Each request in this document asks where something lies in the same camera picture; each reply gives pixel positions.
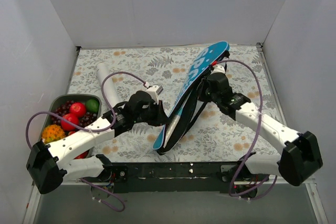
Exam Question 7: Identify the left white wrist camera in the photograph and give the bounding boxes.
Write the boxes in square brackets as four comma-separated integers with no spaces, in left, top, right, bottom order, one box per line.
[144,82,163,103]

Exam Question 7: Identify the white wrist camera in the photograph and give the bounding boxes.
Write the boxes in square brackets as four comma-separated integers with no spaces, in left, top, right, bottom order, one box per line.
[144,82,163,103]
[209,61,227,74]

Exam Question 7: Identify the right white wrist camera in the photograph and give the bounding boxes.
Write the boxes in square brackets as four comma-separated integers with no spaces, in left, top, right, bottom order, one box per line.
[209,61,227,74]

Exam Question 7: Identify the blue badminton racket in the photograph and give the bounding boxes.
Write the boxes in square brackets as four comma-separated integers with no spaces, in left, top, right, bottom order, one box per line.
[163,115,181,147]

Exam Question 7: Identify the dark grape bunch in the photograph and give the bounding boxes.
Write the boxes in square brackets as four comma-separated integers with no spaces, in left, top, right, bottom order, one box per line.
[53,100,98,127]

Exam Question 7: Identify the red apple upper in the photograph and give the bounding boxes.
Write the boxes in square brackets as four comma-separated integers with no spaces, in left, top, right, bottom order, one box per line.
[69,102,87,118]

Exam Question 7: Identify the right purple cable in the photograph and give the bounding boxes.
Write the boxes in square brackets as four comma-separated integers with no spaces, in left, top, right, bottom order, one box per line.
[209,59,278,200]

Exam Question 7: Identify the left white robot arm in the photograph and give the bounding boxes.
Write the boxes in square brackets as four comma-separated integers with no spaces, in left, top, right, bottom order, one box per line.
[26,86,169,194]

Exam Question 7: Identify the white shuttlecock tube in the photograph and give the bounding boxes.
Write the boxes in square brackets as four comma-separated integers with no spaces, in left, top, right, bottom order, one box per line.
[96,62,121,107]

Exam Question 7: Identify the green lime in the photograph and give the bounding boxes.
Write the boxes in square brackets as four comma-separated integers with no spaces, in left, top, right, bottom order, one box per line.
[85,99,100,113]

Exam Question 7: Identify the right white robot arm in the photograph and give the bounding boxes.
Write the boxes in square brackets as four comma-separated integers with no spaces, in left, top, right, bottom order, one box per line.
[198,72,323,186]

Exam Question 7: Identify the grey fruit tray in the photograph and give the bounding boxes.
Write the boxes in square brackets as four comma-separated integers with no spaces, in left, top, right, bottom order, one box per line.
[40,94,101,140]

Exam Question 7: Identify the small red-yellow fruit bunch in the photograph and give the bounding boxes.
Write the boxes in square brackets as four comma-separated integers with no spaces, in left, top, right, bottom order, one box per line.
[68,131,90,159]

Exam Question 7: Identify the orange flower decoration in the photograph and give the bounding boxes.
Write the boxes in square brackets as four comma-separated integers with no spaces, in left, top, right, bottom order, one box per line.
[41,124,66,144]

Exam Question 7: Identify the blue racket bag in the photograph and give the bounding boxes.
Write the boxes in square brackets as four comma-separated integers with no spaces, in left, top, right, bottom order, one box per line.
[153,41,229,155]

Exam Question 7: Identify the red apple lower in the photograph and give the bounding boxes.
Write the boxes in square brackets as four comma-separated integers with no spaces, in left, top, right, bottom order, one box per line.
[61,113,79,132]

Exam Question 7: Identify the red apple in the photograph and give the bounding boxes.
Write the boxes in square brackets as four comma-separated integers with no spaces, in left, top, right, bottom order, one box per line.
[61,113,79,132]
[69,102,87,118]

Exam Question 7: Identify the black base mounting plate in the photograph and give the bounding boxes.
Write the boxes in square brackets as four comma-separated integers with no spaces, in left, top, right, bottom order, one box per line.
[90,162,263,199]

